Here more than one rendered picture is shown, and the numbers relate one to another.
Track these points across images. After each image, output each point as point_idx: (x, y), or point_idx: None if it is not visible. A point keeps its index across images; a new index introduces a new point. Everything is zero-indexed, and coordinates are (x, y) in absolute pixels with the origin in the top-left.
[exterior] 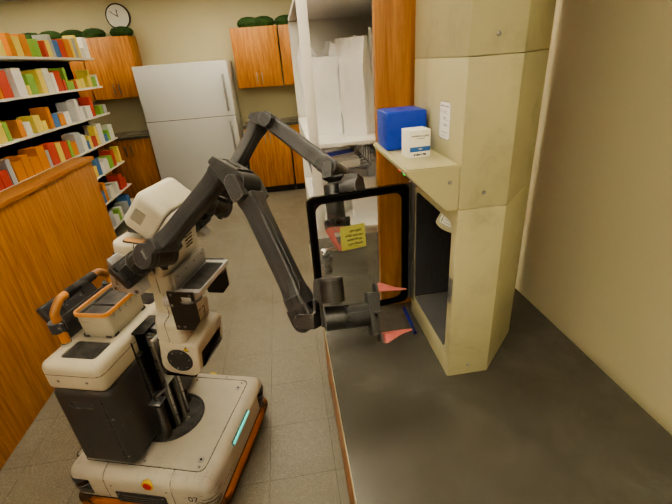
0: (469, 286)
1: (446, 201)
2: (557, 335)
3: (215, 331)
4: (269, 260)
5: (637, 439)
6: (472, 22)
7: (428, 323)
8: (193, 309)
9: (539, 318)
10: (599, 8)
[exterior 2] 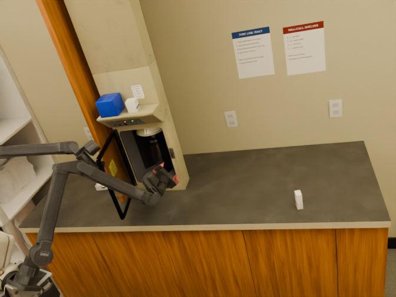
0: (175, 147)
1: (161, 118)
2: (185, 156)
3: None
4: (121, 189)
5: (235, 157)
6: (145, 55)
7: None
8: (53, 288)
9: None
10: None
